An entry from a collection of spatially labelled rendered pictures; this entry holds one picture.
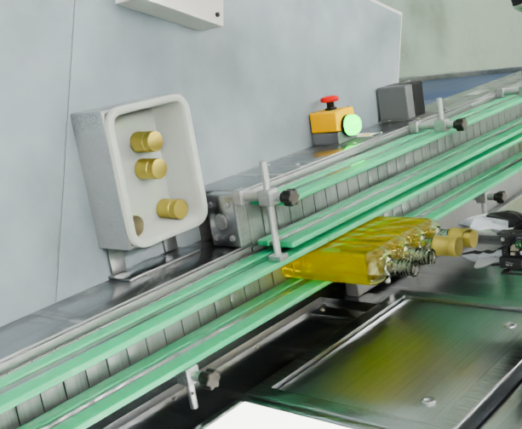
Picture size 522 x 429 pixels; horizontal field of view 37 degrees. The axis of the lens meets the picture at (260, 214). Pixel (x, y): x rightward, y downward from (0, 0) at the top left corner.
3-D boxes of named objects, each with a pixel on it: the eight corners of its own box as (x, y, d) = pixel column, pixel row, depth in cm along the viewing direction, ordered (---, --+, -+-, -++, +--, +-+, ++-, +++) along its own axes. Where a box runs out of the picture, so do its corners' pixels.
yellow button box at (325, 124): (311, 145, 169) (339, 144, 165) (306, 111, 168) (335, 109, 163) (329, 139, 174) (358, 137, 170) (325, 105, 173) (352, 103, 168)
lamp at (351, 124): (341, 137, 165) (353, 137, 163) (339, 117, 164) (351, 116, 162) (353, 133, 168) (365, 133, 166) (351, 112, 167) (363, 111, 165)
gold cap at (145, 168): (132, 161, 130) (149, 161, 127) (147, 156, 132) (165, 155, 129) (136, 181, 131) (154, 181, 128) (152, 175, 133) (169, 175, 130)
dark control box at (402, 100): (378, 121, 189) (409, 119, 184) (375, 88, 187) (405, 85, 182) (396, 115, 195) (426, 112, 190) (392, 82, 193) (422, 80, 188)
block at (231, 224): (210, 247, 138) (239, 249, 133) (200, 195, 136) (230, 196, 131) (224, 241, 140) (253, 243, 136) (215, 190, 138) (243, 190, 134)
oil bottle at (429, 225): (336, 248, 155) (433, 255, 141) (332, 222, 154) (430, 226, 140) (352, 240, 159) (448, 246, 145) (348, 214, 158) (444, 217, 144)
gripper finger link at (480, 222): (448, 215, 134) (499, 229, 129) (463, 206, 138) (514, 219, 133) (446, 231, 135) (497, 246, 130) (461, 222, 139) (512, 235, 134)
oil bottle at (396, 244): (301, 266, 147) (401, 276, 133) (297, 238, 146) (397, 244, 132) (319, 257, 151) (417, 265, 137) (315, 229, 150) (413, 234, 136)
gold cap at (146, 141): (128, 134, 129) (145, 133, 126) (143, 128, 131) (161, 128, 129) (132, 155, 130) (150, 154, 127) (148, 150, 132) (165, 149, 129)
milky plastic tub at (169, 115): (100, 249, 127) (134, 253, 122) (70, 113, 122) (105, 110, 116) (176, 219, 140) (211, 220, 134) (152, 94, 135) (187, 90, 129)
